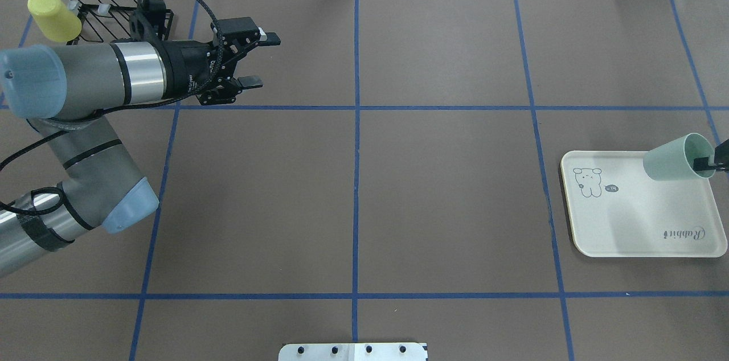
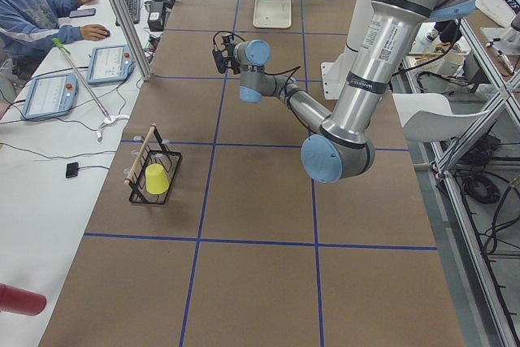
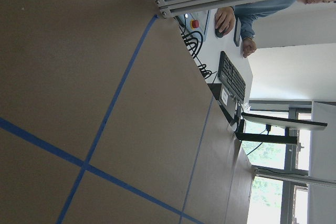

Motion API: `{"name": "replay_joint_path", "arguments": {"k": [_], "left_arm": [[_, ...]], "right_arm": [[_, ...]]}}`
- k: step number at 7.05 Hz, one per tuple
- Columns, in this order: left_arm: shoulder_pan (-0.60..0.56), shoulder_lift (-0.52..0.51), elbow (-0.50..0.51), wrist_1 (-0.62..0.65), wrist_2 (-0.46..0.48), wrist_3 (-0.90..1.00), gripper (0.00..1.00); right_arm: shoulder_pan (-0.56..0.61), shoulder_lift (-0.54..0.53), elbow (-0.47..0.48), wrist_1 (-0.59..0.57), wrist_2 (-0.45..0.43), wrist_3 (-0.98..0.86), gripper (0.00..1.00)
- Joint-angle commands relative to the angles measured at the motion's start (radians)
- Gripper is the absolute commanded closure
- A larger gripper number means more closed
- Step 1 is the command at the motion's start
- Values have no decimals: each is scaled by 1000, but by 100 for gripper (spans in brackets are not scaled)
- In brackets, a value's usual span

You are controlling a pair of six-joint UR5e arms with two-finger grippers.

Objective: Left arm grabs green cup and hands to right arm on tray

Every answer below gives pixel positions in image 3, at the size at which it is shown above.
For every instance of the computer monitor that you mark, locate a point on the computer monitor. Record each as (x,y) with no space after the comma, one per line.
(287,124)

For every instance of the seated person blue shirt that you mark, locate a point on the seated person blue shirt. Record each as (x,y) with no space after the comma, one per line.
(247,14)

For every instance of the black keyboard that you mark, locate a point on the black keyboard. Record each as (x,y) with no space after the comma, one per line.
(230,77)

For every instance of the red emergency stop button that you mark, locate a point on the red emergency stop button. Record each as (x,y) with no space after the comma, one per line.
(194,24)

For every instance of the black computer mouse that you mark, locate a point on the black computer mouse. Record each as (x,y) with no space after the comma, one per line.
(219,33)

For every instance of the black device box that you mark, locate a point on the black device box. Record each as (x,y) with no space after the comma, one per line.
(226,102)

